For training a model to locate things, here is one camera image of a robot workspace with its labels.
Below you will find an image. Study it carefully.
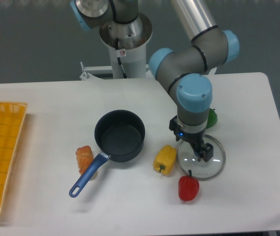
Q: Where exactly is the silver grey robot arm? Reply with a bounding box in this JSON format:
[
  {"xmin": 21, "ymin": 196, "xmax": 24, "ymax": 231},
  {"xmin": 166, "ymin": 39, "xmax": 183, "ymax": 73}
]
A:
[{"xmin": 70, "ymin": 0, "xmax": 240, "ymax": 161}]

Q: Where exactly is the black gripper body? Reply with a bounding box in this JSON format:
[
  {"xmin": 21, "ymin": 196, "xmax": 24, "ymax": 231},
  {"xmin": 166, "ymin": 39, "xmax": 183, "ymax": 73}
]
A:
[{"xmin": 169, "ymin": 116, "xmax": 206, "ymax": 150}]

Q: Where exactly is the glass pot lid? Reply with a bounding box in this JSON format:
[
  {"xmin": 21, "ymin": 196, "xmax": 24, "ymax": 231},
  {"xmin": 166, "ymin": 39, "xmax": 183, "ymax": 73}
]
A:
[{"xmin": 176, "ymin": 134, "xmax": 226, "ymax": 180}]

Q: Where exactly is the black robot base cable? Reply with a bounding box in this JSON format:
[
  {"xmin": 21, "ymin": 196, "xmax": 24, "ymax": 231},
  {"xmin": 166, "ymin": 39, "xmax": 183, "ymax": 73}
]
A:
[{"xmin": 115, "ymin": 37, "xmax": 128, "ymax": 79}]

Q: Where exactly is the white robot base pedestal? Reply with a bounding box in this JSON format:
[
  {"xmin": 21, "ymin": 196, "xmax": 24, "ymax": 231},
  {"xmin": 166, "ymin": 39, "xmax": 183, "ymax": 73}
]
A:
[{"xmin": 80, "ymin": 12, "xmax": 154, "ymax": 81}]

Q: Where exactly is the red bell pepper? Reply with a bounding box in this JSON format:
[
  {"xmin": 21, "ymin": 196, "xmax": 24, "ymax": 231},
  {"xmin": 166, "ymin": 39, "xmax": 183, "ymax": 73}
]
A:
[{"xmin": 178, "ymin": 169, "xmax": 200, "ymax": 202}]

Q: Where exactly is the dark saucepan with blue handle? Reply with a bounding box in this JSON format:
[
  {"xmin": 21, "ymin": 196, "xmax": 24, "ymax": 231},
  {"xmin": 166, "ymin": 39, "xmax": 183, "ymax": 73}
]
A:
[{"xmin": 69, "ymin": 110, "xmax": 146, "ymax": 198}]

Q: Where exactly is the orange croissant bread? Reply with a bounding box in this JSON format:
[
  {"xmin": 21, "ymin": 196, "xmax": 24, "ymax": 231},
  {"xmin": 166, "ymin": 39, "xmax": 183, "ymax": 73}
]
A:
[{"xmin": 75, "ymin": 146, "xmax": 94, "ymax": 175}]

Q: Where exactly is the yellow bell pepper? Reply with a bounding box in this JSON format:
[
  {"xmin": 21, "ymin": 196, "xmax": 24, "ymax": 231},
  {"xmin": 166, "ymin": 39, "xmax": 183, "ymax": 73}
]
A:
[{"xmin": 153, "ymin": 145, "xmax": 177, "ymax": 176}]

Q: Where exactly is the green bell pepper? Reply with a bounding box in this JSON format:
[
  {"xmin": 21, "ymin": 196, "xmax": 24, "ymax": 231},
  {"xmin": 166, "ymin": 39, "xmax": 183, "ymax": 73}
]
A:
[{"xmin": 206, "ymin": 108, "xmax": 218, "ymax": 129}]

